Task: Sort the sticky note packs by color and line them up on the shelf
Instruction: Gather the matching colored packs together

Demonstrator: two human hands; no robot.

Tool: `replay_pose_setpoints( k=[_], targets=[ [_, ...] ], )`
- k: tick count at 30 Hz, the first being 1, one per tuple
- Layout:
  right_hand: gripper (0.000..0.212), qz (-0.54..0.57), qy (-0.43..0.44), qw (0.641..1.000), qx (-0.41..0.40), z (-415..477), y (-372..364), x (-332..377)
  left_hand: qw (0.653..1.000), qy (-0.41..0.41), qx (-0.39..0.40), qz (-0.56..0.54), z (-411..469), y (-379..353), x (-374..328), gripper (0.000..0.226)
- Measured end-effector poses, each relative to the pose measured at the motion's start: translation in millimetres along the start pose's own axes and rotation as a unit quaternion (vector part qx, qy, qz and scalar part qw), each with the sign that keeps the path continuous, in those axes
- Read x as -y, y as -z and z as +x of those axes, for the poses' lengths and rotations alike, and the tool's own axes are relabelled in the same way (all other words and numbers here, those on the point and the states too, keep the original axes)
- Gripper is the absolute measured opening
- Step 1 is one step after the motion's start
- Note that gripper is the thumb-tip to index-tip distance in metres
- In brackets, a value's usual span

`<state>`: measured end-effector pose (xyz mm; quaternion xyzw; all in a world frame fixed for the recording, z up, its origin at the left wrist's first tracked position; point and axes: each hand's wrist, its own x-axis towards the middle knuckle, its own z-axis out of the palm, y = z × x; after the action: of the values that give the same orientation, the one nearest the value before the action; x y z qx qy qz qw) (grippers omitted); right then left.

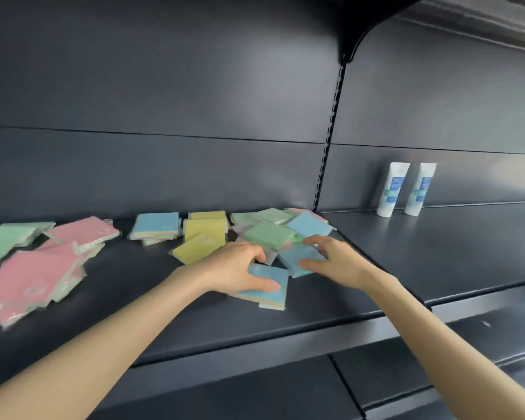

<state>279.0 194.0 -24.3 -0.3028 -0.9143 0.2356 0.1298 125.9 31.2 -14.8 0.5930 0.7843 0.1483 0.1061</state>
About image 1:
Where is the blue packet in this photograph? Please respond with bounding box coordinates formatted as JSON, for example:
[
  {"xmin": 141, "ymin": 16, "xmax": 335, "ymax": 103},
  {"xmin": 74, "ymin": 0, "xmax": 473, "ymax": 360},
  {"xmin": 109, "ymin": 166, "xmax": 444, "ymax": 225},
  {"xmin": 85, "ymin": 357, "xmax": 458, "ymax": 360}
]
[
  {"xmin": 227, "ymin": 262, "xmax": 290, "ymax": 311},
  {"xmin": 278, "ymin": 244, "xmax": 330, "ymax": 279}
]

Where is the wide dark metal shelf board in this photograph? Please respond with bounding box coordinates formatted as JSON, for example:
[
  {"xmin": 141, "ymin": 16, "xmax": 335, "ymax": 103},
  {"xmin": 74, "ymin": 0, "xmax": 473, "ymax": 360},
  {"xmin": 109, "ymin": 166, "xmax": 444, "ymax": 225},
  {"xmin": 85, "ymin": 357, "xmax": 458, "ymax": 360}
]
[{"xmin": 0, "ymin": 211, "xmax": 434, "ymax": 392}]

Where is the person's right forearm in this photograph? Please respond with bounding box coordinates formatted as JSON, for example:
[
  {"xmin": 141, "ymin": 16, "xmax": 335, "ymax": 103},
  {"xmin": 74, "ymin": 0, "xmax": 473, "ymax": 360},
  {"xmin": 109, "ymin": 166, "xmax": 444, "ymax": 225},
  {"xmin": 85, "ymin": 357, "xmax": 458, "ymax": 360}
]
[{"xmin": 367, "ymin": 273, "xmax": 525, "ymax": 417}]

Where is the person's left hand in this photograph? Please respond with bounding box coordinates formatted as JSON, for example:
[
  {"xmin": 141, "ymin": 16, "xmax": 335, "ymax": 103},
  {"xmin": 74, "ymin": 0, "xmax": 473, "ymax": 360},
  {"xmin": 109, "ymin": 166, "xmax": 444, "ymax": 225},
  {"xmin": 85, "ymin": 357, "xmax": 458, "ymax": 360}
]
[{"xmin": 197, "ymin": 241, "xmax": 279, "ymax": 295}]

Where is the pile of mixed pastel packets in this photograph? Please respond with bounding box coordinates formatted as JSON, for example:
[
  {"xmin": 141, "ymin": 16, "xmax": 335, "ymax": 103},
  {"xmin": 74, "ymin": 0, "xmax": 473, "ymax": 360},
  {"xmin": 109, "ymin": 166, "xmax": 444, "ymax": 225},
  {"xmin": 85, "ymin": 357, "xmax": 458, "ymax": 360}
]
[{"xmin": 229, "ymin": 207, "xmax": 338, "ymax": 265}]

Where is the dark metal shelf bracket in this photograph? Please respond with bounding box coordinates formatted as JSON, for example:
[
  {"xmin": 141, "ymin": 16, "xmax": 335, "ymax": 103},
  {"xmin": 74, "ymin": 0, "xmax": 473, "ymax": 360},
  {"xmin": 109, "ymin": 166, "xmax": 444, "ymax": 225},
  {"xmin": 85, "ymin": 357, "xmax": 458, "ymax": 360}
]
[{"xmin": 338, "ymin": 0, "xmax": 429, "ymax": 65}]

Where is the dark metal low shelf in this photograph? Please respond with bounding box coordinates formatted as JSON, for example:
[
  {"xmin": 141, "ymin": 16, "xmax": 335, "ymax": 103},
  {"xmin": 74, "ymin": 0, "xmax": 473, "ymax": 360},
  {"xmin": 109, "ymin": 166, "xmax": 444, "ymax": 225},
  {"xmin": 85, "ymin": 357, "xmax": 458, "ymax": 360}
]
[{"xmin": 87, "ymin": 308, "xmax": 525, "ymax": 420}]

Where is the white tube with blue label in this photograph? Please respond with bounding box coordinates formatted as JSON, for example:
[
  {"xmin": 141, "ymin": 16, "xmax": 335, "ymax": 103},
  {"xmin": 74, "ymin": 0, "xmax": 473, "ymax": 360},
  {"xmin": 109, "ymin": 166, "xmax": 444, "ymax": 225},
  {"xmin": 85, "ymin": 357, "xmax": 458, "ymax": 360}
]
[
  {"xmin": 403, "ymin": 162, "xmax": 438, "ymax": 216},
  {"xmin": 376, "ymin": 162, "xmax": 410, "ymax": 218}
]

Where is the pile of green packets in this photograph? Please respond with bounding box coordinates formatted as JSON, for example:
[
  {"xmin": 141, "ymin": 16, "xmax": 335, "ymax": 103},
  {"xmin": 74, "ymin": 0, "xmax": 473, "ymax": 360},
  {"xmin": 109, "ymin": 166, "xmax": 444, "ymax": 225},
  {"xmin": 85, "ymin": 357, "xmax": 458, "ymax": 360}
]
[{"xmin": 0, "ymin": 221, "xmax": 57, "ymax": 263}]

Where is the pile of pink packets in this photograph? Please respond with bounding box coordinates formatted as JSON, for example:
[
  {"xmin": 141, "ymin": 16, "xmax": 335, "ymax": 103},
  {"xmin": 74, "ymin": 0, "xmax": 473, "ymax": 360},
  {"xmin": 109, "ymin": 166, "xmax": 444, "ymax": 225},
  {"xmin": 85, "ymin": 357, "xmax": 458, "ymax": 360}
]
[{"xmin": 0, "ymin": 216, "xmax": 122, "ymax": 331}]

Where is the dark metal overhead shelf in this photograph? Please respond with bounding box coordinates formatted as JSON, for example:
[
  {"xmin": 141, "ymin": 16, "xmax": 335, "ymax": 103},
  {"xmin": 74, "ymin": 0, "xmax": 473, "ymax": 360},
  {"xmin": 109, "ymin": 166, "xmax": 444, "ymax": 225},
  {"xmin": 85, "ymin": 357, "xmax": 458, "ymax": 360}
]
[{"xmin": 367, "ymin": 0, "xmax": 525, "ymax": 57}]

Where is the slotted dark metal upright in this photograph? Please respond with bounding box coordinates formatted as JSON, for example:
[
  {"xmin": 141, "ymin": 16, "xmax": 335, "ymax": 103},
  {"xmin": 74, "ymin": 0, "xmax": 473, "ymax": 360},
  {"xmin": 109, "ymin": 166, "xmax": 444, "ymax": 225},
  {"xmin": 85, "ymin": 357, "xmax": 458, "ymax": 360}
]
[{"xmin": 311, "ymin": 62, "xmax": 347, "ymax": 213}]

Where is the person's left forearm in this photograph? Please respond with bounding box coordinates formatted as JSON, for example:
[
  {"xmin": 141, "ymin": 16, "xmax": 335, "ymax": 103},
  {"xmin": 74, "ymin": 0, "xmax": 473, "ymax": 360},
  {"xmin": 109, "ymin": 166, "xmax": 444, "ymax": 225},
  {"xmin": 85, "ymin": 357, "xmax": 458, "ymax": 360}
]
[{"xmin": 0, "ymin": 263, "xmax": 211, "ymax": 420}]

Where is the person's right hand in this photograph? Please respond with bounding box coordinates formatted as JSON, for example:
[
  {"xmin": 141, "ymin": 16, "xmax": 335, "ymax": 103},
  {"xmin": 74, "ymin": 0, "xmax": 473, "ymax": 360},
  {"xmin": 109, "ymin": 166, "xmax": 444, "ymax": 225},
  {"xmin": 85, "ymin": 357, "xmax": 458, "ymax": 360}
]
[{"xmin": 296, "ymin": 234, "xmax": 379, "ymax": 290}]

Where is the stack of blue packets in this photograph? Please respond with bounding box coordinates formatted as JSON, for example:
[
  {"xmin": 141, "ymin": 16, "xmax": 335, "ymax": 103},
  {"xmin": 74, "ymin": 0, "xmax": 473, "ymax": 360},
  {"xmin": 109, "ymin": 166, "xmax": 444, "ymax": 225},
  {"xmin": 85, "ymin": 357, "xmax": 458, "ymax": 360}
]
[{"xmin": 128, "ymin": 212, "xmax": 183, "ymax": 246}]

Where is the stack of yellow packets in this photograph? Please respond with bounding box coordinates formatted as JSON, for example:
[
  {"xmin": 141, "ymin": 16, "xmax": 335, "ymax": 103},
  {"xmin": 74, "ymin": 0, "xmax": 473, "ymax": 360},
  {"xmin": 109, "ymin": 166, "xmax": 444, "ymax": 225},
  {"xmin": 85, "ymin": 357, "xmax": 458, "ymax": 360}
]
[{"xmin": 171, "ymin": 210, "xmax": 229, "ymax": 265}]

